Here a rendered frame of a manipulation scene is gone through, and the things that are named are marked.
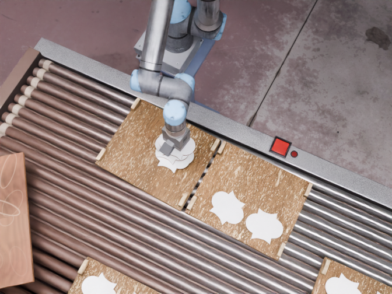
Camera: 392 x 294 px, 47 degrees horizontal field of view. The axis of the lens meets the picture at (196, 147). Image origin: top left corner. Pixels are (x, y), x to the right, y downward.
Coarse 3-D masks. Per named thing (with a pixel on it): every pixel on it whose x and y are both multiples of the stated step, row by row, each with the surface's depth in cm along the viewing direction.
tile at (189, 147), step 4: (160, 136) 180; (160, 140) 179; (192, 140) 179; (160, 144) 178; (188, 144) 178; (192, 144) 179; (184, 148) 178; (188, 148) 178; (192, 148) 178; (172, 152) 177; (176, 152) 177; (180, 152) 177; (184, 152) 177; (188, 152) 177; (176, 156) 177; (180, 156) 177; (180, 160) 177
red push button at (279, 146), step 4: (276, 140) 193; (280, 140) 193; (276, 144) 193; (280, 144) 193; (284, 144) 193; (288, 144) 193; (272, 148) 192; (276, 148) 192; (280, 148) 192; (284, 148) 192; (280, 152) 192; (284, 152) 192
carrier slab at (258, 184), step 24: (216, 168) 188; (240, 168) 188; (264, 168) 188; (240, 192) 184; (264, 192) 184; (288, 192) 185; (192, 216) 182; (216, 216) 181; (288, 216) 181; (240, 240) 177
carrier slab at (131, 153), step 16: (144, 112) 197; (160, 112) 197; (128, 128) 194; (144, 128) 194; (160, 128) 194; (192, 128) 194; (112, 144) 191; (128, 144) 191; (144, 144) 191; (208, 144) 192; (112, 160) 189; (128, 160) 189; (144, 160) 189; (192, 160) 189; (208, 160) 189; (128, 176) 186; (144, 176) 186; (160, 176) 186; (176, 176) 186; (192, 176) 187; (160, 192) 184; (176, 192) 184; (176, 208) 182
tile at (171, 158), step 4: (156, 140) 188; (156, 144) 188; (156, 148) 187; (160, 152) 187; (160, 156) 186; (164, 156) 186; (168, 156) 186; (172, 156) 186; (184, 156) 186; (172, 160) 185
